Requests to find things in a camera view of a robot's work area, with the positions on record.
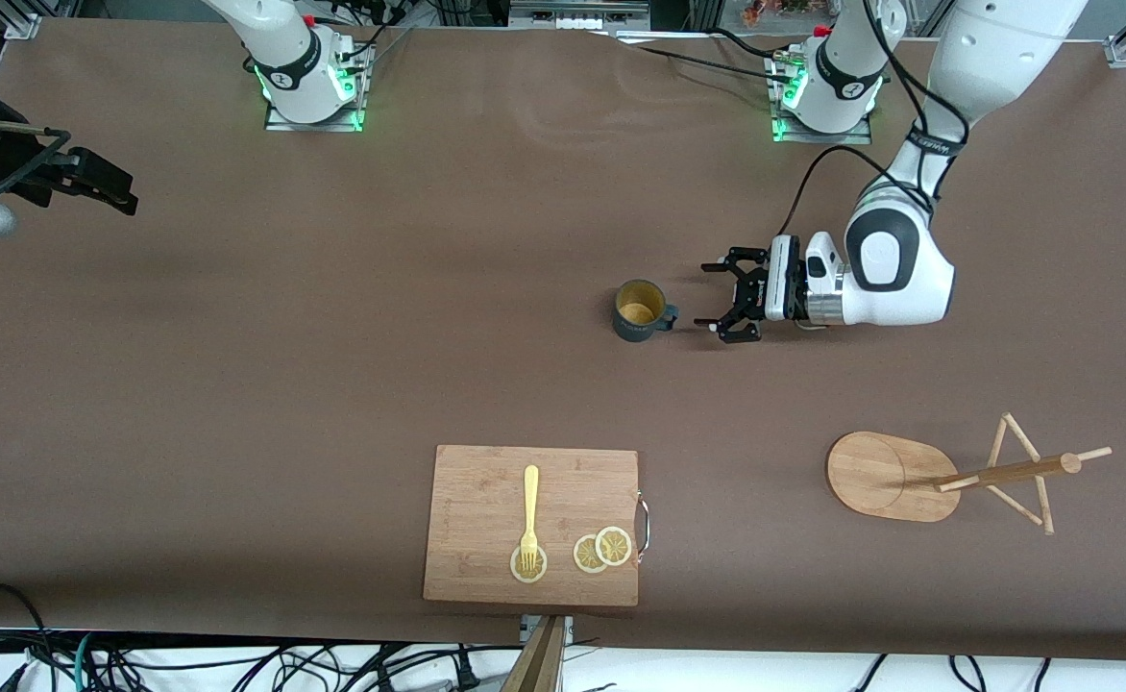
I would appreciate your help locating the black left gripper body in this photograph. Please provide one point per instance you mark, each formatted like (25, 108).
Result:
(755, 291)

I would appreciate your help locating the teal cup yellow inside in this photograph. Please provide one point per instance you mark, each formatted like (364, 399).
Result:
(638, 312)

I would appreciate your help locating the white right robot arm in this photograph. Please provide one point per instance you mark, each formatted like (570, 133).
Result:
(284, 48)

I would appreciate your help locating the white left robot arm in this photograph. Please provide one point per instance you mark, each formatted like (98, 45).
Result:
(899, 264)

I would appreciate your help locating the wooden cup rack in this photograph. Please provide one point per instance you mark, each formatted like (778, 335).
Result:
(885, 476)

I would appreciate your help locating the lemon slice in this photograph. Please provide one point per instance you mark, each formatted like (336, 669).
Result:
(614, 546)
(517, 572)
(584, 556)

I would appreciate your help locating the red orange object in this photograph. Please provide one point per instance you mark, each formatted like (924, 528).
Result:
(774, 10)

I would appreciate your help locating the yellow plastic fork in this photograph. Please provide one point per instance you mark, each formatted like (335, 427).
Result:
(530, 500)

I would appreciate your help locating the grey power strip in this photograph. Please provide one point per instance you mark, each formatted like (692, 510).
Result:
(582, 14)

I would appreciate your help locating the bamboo cutting board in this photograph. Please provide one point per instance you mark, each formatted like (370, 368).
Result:
(486, 519)

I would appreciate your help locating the black plug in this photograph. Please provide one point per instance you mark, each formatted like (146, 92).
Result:
(467, 678)

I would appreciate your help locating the aluminium frame corner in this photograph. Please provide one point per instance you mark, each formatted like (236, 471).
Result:
(23, 21)

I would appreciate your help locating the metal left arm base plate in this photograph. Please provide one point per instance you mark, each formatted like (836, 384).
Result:
(818, 137)

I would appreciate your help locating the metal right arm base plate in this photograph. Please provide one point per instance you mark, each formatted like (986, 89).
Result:
(280, 120)

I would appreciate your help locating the metal bracket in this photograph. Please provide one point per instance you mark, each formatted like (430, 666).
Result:
(568, 627)

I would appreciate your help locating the wooden post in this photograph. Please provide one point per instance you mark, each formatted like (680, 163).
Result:
(539, 668)

